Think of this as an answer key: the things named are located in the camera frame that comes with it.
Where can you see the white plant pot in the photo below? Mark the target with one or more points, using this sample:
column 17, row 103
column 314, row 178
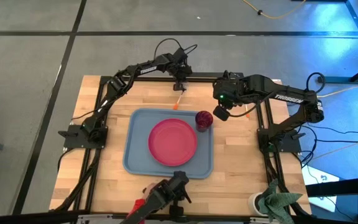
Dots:
column 253, row 203

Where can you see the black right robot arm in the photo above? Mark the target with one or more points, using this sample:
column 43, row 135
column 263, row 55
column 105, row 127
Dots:
column 266, row 88

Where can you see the dark red ribbed cup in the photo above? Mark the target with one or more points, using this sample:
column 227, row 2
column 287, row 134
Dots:
column 204, row 119

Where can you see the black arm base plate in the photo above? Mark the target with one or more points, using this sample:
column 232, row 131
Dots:
column 292, row 147
column 71, row 143

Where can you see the white printed sheet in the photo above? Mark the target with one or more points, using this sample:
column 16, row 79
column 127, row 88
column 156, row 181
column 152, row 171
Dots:
column 314, row 177

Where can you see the black aluminium table frame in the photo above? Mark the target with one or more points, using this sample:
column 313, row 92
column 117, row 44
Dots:
column 154, row 79

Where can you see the black horizontal beam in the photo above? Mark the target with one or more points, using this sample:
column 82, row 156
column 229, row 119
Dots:
column 26, row 217

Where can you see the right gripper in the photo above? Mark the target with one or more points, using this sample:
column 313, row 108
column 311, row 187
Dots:
column 232, row 90

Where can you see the green artificial plant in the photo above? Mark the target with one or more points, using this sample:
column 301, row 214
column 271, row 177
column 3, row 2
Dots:
column 275, row 202

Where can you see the black desk beam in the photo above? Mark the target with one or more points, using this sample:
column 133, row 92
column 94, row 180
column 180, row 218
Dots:
column 353, row 186

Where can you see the grey-blue plastic tray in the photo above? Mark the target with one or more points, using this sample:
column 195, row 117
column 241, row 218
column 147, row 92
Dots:
column 138, row 155

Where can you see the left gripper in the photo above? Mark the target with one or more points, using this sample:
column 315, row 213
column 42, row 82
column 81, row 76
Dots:
column 180, row 70

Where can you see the red round plate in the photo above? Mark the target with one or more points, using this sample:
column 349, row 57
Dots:
column 172, row 143

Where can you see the black metal stand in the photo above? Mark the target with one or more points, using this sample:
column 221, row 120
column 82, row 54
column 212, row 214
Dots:
column 337, row 79

